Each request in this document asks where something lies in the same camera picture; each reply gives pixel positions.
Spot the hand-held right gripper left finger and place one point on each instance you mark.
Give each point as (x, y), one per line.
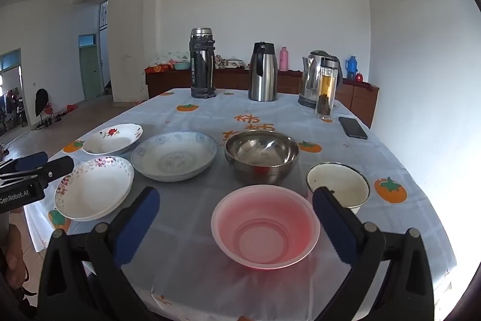
(139, 227)

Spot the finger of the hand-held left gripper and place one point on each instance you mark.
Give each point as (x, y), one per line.
(32, 160)
(58, 165)

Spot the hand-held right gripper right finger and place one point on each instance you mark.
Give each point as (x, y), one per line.
(334, 227)

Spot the white plate with pink flowers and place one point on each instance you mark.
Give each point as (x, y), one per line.
(94, 187)

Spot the white enamel bowl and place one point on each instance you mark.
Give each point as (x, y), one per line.
(344, 182)

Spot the white plate with red flowers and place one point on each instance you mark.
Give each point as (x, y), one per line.
(112, 138)

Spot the pink plastic bowl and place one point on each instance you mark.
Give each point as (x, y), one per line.
(265, 227)

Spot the white plate with blue pattern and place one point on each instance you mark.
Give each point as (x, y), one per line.
(174, 155)

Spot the stainless steel bowl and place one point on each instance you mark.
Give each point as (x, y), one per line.
(262, 155)

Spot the person's left forearm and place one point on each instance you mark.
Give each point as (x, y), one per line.
(13, 253)

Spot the red bag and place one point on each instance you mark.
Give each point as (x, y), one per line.
(70, 107)

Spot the black garment on chair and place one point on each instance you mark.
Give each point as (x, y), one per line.
(42, 101)

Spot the black smartphone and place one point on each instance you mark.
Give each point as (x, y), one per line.
(352, 127)

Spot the green door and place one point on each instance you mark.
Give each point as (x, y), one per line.
(90, 69)

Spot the persimmon print tablecloth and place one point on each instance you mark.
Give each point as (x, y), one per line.
(195, 110)

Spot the orange printed box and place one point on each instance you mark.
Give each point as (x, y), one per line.
(153, 69)

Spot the glass tea bottle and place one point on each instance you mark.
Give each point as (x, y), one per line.
(326, 88)

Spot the stainless steel electric kettle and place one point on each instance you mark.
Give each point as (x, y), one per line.
(310, 80)

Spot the small red jar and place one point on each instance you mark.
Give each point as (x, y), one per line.
(359, 77)

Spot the mesh food cover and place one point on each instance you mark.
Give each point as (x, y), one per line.
(167, 57)

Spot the teal basin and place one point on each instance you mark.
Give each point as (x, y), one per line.
(182, 65)

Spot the blue thermos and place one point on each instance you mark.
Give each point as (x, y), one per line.
(351, 68)

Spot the stainless steel carafe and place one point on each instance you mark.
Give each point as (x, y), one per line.
(263, 74)

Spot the dark wooden sideboard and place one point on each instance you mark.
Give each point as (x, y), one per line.
(233, 80)

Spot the pink thermos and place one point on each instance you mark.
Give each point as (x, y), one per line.
(283, 59)

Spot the black thermos flask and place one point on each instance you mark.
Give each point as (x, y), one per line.
(203, 63)

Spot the pile of colourful cloth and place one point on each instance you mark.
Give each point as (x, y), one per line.
(227, 62)

